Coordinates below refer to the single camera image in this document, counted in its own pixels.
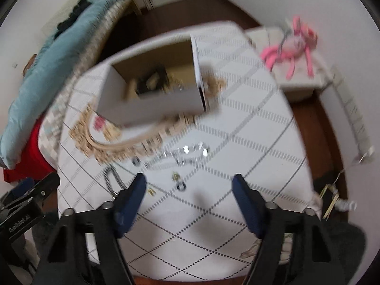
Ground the silver chain necklace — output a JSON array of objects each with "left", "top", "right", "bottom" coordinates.
[{"left": 102, "top": 165, "right": 127, "bottom": 200}]

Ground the red blanket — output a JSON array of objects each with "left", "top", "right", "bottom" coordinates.
[{"left": 3, "top": 118, "right": 57, "bottom": 183}]

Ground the white cardboard box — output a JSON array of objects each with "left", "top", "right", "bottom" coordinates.
[{"left": 95, "top": 34, "right": 206, "bottom": 126}]

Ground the pink plush toy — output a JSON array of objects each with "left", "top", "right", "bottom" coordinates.
[{"left": 260, "top": 16, "right": 318, "bottom": 81}]

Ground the white side box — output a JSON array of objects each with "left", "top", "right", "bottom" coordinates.
[{"left": 245, "top": 26, "right": 331, "bottom": 92}]

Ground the white wall socket strip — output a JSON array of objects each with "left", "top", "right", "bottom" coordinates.
[{"left": 330, "top": 65, "right": 375, "bottom": 163}]

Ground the black fitness band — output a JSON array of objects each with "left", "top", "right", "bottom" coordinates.
[{"left": 136, "top": 66, "right": 169, "bottom": 95}]

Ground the light blue quilt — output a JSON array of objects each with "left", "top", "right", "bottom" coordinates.
[{"left": 1, "top": 0, "right": 118, "bottom": 169}]

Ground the black ring earring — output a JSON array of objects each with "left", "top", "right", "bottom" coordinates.
[{"left": 172, "top": 172, "right": 187, "bottom": 192}]

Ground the white patterned tablecloth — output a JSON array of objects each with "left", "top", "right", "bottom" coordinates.
[{"left": 57, "top": 22, "right": 320, "bottom": 282}]

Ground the black clothing on bed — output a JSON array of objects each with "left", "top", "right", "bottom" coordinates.
[{"left": 54, "top": 0, "right": 91, "bottom": 39}]

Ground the checkered bed sheet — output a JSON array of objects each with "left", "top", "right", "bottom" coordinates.
[{"left": 37, "top": 0, "right": 133, "bottom": 169}]

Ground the small gold earring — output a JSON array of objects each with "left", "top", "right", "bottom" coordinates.
[{"left": 147, "top": 188, "right": 156, "bottom": 196}]

